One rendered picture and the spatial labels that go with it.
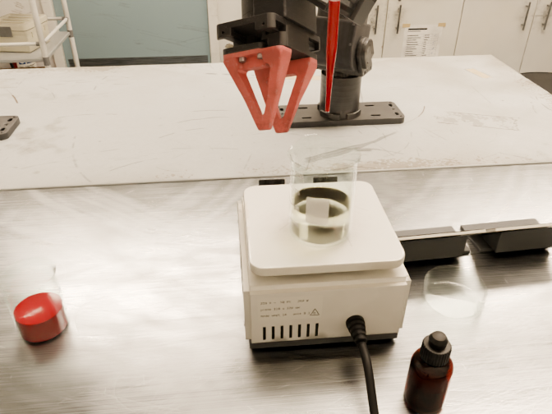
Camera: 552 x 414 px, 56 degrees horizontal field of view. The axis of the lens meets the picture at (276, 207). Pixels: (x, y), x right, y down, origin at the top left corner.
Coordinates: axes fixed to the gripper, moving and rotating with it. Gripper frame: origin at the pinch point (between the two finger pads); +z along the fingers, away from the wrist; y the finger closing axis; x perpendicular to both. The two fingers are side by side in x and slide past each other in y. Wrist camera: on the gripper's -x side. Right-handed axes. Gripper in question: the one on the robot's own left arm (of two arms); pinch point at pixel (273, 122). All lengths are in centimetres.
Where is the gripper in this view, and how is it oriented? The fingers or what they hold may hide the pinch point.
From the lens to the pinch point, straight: 52.7
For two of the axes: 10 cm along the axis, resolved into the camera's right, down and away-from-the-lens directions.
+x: -8.6, 0.1, 5.1
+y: 5.1, -0.5, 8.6
